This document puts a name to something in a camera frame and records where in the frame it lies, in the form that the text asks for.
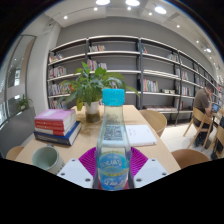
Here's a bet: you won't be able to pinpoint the patterned ceramic mug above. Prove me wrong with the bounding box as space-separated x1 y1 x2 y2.
31 143 66 175

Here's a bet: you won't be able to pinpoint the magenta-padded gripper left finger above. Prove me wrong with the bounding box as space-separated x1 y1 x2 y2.
56 146 100 190

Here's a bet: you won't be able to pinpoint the person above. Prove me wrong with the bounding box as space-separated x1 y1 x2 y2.
192 82 217 148

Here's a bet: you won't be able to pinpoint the green potted plant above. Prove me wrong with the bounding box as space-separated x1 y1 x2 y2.
59 61 141 124

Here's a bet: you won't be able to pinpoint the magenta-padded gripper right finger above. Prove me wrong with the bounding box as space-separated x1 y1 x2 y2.
128 146 169 190

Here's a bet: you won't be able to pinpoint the white paperback book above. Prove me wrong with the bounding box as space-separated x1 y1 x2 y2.
123 124 158 148

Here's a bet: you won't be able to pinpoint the ceiling lights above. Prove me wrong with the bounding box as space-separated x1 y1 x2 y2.
63 0 213 54

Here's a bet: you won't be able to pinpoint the laptop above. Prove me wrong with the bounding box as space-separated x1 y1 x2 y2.
211 102 221 114

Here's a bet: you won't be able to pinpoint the grey bookshelf unit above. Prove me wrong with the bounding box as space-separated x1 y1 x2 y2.
46 34 224 127

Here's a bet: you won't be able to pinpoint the pink book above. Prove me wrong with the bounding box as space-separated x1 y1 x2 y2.
34 108 77 123

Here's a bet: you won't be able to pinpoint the dark blue book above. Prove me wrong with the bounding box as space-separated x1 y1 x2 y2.
33 120 83 147

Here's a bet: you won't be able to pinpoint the wooden chair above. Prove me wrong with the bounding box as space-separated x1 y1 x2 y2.
5 145 26 161
184 106 215 152
209 124 224 160
138 109 168 138
170 148 212 170

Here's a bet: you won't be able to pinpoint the small window plant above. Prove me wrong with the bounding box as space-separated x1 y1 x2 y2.
16 94 32 112

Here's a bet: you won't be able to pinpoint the clear bottle with blue cap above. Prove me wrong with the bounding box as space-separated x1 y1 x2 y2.
95 88 132 192

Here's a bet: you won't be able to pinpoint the red book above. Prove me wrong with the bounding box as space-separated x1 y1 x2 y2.
34 116 78 137

